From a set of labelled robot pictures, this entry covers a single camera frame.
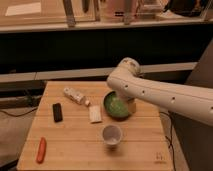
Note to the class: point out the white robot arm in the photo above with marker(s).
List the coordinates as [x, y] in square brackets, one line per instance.
[190, 101]

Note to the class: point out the green ceramic bowl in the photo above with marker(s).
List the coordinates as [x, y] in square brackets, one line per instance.
[116, 108]

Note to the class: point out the white sponge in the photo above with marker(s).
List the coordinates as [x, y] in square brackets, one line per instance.
[95, 114]

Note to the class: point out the white paper cup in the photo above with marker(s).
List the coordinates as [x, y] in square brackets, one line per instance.
[112, 135]

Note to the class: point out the black rectangular block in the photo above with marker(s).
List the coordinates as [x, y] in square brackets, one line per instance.
[57, 112]

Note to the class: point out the orange carrot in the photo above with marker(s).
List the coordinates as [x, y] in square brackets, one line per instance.
[41, 150]

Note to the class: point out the white paper sheet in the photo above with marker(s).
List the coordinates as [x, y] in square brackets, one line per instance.
[22, 9]

